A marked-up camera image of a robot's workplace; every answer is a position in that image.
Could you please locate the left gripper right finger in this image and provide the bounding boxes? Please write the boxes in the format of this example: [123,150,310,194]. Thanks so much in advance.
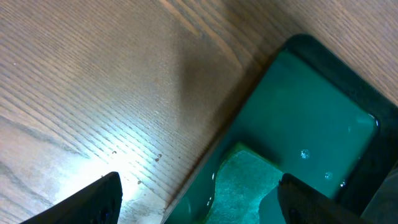
[277,173,367,224]

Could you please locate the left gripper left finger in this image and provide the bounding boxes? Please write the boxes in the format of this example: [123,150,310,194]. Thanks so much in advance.
[22,172,123,224]

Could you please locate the green scrubbing sponge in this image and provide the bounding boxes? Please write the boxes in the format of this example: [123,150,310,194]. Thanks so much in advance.
[205,144,282,224]

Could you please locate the black round tray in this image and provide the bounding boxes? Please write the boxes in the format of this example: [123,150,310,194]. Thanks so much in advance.
[361,168,398,224]

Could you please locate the black rectangular tray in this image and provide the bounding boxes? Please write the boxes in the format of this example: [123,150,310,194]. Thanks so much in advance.
[162,34,397,223]

